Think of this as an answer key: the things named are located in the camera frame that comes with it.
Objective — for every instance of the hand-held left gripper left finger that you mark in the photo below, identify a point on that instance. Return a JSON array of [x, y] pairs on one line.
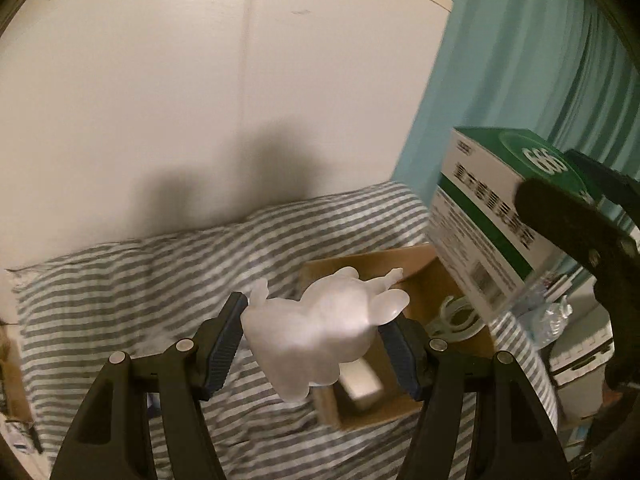
[[226, 349]]

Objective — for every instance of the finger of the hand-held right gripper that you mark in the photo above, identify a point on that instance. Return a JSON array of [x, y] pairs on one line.
[[580, 225]]

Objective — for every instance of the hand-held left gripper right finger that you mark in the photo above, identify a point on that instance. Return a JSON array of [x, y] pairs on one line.
[[397, 355]]

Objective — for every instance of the brown cardboard box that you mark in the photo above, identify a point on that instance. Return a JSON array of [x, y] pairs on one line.
[[400, 305]]

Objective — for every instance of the white plush toy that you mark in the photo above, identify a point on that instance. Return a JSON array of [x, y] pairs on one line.
[[320, 327]]

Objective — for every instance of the green and white carton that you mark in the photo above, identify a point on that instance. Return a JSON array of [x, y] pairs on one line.
[[492, 205]]

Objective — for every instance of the small white box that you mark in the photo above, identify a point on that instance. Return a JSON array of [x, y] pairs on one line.
[[360, 382]]

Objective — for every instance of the grey striped bedsheet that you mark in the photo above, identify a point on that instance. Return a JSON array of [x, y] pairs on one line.
[[150, 300]]

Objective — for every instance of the clear plastic bag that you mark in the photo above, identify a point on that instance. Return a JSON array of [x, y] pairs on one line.
[[542, 310]]

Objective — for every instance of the white storage box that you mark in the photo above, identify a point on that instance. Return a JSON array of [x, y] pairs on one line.
[[582, 350]]

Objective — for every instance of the teal curtain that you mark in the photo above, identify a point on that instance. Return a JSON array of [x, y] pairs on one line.
[[520, 70]]

